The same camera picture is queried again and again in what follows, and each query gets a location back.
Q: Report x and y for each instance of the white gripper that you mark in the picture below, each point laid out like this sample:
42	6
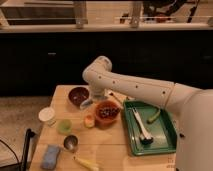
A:
97	94

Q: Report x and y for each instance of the purple bowl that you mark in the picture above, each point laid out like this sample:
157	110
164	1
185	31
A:
77	95

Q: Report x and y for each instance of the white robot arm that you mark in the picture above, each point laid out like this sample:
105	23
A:
193	107

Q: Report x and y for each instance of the orange bowl with dark berries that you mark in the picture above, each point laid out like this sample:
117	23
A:
106	113

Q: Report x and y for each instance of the orange fruit piece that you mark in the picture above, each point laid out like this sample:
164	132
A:
89	121

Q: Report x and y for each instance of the green cup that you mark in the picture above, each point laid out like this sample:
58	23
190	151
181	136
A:
64	127

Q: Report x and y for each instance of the metal measuring cup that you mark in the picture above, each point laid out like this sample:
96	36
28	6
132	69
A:
71	143

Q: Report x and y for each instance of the green pepper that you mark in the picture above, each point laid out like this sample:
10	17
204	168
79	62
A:
151	119

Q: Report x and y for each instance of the yellow corn cob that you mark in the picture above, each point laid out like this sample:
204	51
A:
89	165

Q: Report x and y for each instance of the green tray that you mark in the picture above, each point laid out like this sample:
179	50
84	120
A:
162	129

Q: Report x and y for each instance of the blue sponge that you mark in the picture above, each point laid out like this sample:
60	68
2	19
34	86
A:
49	159

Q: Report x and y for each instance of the black chair frame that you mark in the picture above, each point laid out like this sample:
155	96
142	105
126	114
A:
22	162

